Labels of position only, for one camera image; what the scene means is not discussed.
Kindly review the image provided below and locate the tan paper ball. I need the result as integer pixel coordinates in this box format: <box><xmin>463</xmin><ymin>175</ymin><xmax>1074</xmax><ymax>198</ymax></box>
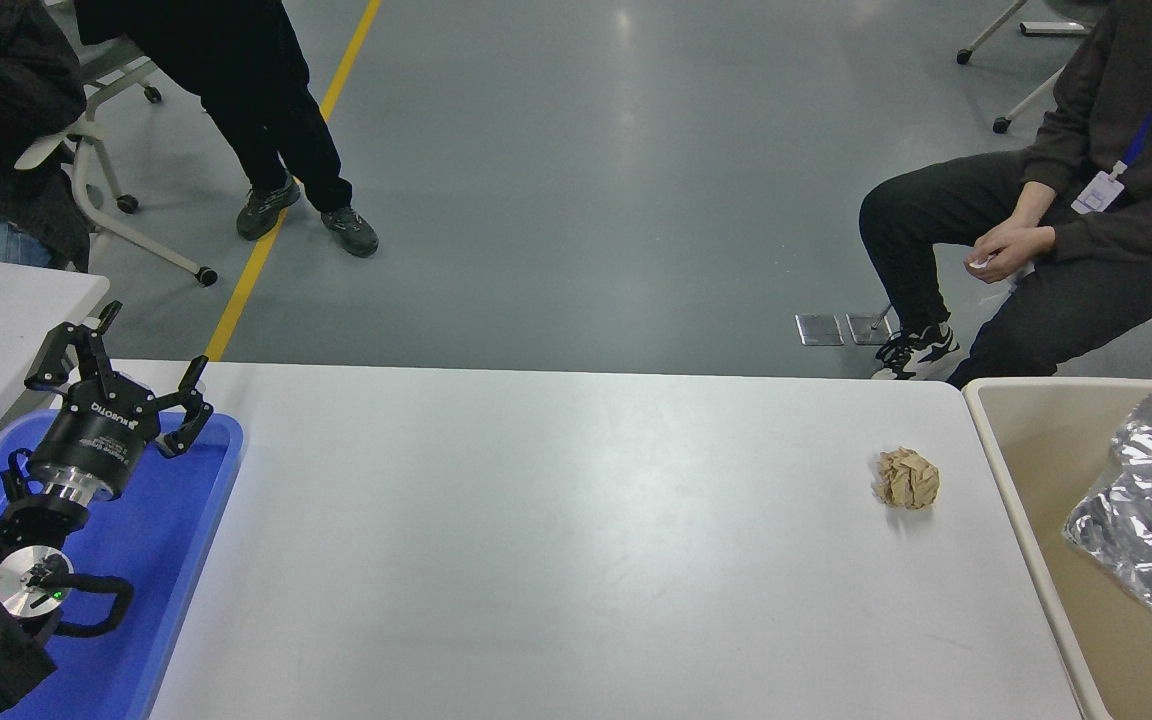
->
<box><xmin>872</xmin><ymin>447</ymin><xmax>940</xmax><ymax>510</ymax></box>

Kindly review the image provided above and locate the black hanging garment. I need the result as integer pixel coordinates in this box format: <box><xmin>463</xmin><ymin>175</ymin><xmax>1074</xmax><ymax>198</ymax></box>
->
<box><xmin>76</xmin><ymin>0</ymin><xmax>133</xmax><ymax>45</ymax></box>

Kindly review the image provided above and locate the person's right hand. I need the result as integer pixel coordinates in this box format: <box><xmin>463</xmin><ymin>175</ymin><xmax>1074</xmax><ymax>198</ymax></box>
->
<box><xmin>974</xmin><ymin>215</ymin><xmax>1037</xmax><ymax>253</ymax></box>

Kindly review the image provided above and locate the grey seat office chair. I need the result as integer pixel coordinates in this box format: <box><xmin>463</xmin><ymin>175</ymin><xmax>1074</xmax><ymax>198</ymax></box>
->
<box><xmin>81</xmin><ymin>42</ymin><xmax>167</xmax><ymax>105</ymax></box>

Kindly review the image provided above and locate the person's left hand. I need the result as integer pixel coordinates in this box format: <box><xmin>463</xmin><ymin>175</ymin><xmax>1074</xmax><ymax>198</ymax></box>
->
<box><xmin>964</xmin><ymin>228</ymin><xmax>1057</xmax><ymax>284</ymax></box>

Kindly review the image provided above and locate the blue lanyard with badge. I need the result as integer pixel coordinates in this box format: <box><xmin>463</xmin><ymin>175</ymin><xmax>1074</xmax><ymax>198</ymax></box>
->
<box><xmin>1071</xmin><ymin>0</ymin><xmax>1152</xmax><ymax>216</ymax></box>

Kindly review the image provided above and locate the white office chair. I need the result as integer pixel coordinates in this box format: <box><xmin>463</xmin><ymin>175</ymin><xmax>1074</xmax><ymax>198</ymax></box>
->
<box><xmin>16</xmin><ymin>112</ymin><xmax>219</xmax><ymax>288</ymax></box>

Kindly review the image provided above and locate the white wheeled chair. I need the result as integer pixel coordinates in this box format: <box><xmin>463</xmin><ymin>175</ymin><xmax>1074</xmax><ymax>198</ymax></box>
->
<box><xmin>956</xmin><ymin>0</ymin><xmax>1107</xmax><ymax>136</ymax></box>

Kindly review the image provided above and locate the blue plastic tray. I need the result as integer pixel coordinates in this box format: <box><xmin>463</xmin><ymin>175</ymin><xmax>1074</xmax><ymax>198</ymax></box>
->
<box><xmin>0</xmin><ymin>408</ymin><xmax>245</xmax><ymax>720</ymax></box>

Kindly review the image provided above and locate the silver foil tray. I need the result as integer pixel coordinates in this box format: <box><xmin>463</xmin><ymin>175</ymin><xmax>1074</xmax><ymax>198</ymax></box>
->
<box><xmin>1063</xmin><ymin>393</ymin><xmax>1152</xmax><ymax>631</ymax></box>

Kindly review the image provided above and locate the large pale plastic bin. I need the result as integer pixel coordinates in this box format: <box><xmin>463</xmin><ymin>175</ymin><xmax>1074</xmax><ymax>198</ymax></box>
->
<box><xmin>963</xmin><ymin>377</ymin><xmax>1152</xmax><ymax>720</ymax></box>

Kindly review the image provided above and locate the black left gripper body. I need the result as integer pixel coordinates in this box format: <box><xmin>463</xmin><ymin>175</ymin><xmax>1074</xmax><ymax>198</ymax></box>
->
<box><xmin>31</xmin><ymin>372</ymin><xmax>162</xmax><ymax>494</ymax></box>

